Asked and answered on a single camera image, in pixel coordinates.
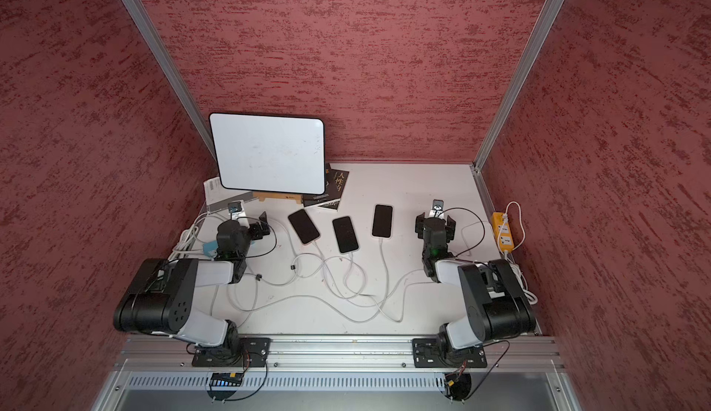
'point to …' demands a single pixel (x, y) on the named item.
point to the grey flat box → (218, 196)
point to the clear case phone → (345, 234)
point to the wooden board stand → (262, 195)
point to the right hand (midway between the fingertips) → (435, 217)
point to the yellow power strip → (504, 231)
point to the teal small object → (208, 246)
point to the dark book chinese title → (335, 180)
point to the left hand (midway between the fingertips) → (252, 218)
